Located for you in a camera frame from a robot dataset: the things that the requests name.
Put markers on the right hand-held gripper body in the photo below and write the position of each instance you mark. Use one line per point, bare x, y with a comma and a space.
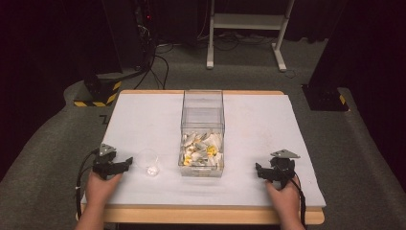
282, 167

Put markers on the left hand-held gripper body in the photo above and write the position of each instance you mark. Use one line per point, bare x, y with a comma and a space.
103, 161

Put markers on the person's left hand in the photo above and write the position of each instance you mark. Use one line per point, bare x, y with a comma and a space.
99, 189

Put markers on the person's right hand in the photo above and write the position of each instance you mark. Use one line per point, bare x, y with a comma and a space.
284, 199

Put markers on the white foam mat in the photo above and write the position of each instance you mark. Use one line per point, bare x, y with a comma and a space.
255, 127

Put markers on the pile of white yellow sachets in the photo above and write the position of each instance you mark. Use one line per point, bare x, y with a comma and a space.
201, 150

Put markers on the clear plastic box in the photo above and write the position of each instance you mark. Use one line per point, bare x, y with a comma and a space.
202, 134

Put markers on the black yellow striped stand base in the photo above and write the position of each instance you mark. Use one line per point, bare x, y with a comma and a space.
102, 91

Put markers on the black stand base yellow mark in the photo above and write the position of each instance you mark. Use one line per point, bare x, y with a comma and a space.
324, 97

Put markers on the wooden table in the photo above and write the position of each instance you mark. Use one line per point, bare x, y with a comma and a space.
191, 215

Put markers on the dark equipment tower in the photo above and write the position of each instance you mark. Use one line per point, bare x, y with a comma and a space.
140, 28

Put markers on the dark curtain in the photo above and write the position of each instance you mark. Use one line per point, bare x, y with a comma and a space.
370, 48
35, 48

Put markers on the white metal stand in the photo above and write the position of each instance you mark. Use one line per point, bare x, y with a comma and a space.
249, 21

